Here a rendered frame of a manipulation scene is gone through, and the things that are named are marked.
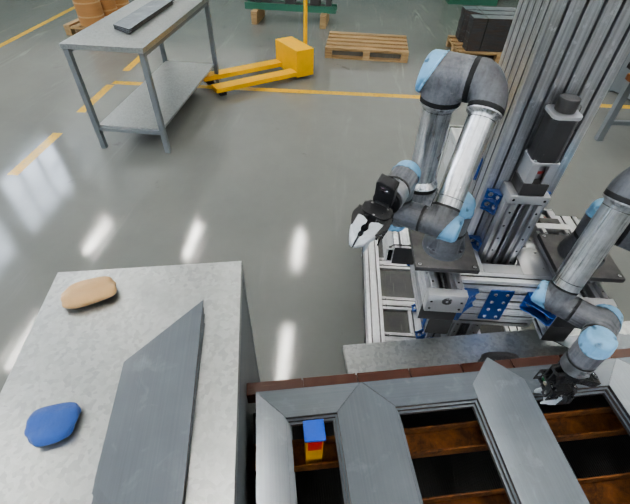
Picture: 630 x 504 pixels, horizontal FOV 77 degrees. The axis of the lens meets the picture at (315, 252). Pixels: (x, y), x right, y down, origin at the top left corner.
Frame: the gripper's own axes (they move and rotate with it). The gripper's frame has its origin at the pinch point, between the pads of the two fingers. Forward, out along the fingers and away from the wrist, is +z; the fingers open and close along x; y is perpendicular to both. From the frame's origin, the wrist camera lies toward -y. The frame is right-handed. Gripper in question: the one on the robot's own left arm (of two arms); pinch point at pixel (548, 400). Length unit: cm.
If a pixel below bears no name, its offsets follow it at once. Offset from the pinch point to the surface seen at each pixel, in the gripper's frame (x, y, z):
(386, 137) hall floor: -322, -41, 85
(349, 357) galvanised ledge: -31, 56, 18
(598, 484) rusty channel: 20.2, -13.1, 17.5
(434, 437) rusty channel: 1.2, 33.1, 17.6
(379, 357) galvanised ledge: -30, 44, 18
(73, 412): 0, 132, -22
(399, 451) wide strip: 10, 50, 1
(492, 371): -11.5, 13.0, 0.7
